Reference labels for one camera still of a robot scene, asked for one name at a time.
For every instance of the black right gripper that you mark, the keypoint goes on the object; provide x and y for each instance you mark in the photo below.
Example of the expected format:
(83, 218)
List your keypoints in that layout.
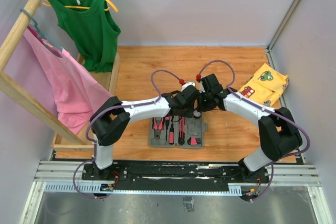
(205, 108)

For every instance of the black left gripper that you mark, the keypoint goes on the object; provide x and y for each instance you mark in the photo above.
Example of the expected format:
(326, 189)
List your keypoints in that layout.
(189, 114)

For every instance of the black electrical tape roll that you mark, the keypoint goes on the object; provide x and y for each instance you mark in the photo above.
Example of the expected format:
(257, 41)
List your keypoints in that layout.
(197, 114)

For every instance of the grey plastic tool case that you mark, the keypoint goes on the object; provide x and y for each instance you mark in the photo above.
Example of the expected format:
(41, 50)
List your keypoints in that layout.
(194, 127)

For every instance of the pink handled pliers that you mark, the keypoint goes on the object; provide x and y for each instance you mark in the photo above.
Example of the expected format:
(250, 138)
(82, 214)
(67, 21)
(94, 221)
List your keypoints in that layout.
(157, 127)

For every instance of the pink hex key set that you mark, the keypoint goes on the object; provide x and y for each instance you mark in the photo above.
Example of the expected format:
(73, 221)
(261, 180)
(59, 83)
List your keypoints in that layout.
(193, 141)

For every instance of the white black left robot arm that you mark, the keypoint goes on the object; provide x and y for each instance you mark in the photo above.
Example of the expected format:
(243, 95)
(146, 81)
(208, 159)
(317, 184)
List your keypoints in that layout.
(111, 120)

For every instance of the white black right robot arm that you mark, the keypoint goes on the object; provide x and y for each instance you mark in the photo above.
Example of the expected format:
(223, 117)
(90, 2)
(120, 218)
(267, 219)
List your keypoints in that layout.
(277, 133)

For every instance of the yellow patterned cloth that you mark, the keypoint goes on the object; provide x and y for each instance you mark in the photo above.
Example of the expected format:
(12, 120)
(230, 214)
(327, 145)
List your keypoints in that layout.
(265, 86)

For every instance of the pink shirt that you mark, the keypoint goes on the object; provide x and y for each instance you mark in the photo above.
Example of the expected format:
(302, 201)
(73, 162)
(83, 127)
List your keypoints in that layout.
(76, 93)

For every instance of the green tank top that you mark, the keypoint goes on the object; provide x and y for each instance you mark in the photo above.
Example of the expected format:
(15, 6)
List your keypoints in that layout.
(93, 30)

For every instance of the grey clothes hanger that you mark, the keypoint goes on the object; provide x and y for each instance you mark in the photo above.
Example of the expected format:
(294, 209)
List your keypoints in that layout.
(39, 32)

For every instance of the wooden clothes rack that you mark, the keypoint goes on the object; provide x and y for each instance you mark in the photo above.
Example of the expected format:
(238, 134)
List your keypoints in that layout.
(20, 130)

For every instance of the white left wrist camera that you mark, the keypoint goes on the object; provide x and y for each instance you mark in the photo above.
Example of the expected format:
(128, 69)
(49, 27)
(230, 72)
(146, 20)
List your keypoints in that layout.
(187, 84)

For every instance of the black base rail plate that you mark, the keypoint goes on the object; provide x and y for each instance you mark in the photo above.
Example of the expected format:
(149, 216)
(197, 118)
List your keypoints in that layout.
(173, 175)

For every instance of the aluminium frame post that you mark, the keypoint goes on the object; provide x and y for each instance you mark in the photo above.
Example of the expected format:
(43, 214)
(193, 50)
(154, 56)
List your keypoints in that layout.
(283, 24)

